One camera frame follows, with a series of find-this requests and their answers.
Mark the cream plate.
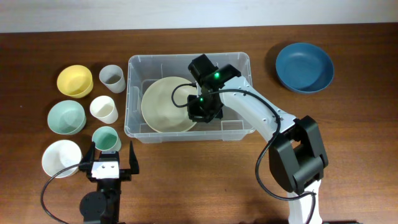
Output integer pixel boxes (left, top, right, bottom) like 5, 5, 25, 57
141, 77, 197, 133

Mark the dark blue plate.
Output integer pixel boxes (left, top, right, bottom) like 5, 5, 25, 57
275, 42, 335, 94

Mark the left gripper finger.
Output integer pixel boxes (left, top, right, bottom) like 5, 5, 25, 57
81, 142, 95, 164
129, 141, 139, 170

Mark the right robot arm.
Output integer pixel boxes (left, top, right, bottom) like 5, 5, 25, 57
186, 63, 328, 223

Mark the yellow bowl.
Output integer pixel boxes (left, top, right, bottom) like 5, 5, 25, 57
57, 65, 93, 98

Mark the grey cup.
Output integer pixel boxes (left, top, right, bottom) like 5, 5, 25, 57
99, 65, 126, 93

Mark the green cup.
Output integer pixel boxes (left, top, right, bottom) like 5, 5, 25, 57
92, 126, 121, 151

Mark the clear plastic storage container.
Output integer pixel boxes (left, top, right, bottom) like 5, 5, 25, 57
124, 54, 256, 144

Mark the light green bowl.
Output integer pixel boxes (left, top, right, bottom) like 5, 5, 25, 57
47, 100, 86, 135

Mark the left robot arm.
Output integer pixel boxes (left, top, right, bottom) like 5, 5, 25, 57
78, 143, 139, 223

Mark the cream cup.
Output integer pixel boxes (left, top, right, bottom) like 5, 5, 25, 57
90, 95, 119, 124

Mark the white bowl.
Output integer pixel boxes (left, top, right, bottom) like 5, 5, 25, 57
42, 139, 83, 177

